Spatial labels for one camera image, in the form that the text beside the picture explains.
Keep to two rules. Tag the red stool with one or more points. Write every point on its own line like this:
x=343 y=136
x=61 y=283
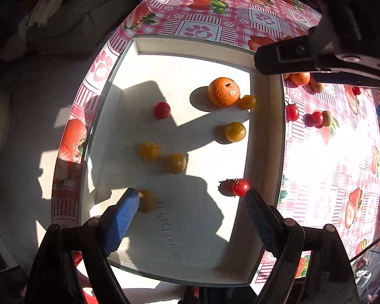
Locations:
x=77 y=259

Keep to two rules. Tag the small brown kiwi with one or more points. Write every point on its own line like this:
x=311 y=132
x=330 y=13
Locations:
x=316 y=86
x=327 y=118

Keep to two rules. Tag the mandarin orange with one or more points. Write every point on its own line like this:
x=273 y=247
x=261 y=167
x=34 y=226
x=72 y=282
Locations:
x=299 y=79
x=224 y=91

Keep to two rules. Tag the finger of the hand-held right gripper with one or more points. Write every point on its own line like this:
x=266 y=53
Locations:
x=285 y=57
x=351 y=80

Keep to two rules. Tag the red cherry tomato with stem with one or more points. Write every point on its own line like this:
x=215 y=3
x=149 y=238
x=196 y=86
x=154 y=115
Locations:
x=292 y=112

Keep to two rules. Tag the white cloth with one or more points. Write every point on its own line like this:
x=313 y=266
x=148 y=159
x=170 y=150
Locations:
x=50 y=6

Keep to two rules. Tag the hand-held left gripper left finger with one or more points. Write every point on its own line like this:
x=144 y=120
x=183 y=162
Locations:
x=123 y=218

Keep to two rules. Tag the grey cushion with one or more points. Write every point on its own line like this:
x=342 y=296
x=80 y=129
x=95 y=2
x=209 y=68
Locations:
x=82 y=28

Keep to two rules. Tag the strawberry print tablecloth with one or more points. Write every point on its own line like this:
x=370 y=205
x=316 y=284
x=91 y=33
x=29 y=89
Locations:
x=202 y=30

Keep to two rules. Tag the yellow cherry tomato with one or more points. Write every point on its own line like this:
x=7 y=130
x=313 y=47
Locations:
x=149 y=151
x=147 y=202
x=248 y=102
x=235 y=132
x=175 y=163

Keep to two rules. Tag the white rectangular tray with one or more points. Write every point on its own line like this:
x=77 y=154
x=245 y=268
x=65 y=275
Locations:
x=183 y=69

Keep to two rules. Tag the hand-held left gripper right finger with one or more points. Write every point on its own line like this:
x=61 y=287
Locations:
x=259 y=218

